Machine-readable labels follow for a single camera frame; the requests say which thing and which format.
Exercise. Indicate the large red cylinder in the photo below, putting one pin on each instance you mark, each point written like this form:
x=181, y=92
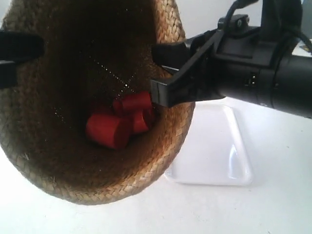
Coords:
x=109, y=131

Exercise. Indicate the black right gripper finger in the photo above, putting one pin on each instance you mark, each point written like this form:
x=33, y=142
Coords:
x=196, y=80
x=172, y=56

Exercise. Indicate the small red block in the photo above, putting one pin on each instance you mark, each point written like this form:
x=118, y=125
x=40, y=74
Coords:
x=141, y=121

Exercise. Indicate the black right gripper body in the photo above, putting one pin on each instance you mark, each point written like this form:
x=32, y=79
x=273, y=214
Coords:
x=240, y=61

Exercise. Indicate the white rectangular plastic tray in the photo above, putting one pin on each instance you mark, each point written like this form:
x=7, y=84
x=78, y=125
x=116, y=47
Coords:
x=213, y=152

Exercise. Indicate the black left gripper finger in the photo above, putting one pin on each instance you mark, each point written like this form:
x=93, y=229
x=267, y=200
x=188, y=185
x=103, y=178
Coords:
x=8, y=74
x=18, y=46

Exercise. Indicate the medium red cylinder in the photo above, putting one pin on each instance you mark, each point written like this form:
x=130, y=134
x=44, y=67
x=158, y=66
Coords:
x=132, y=102

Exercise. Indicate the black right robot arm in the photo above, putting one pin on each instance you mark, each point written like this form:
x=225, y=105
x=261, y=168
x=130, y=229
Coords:
x=297, y=63

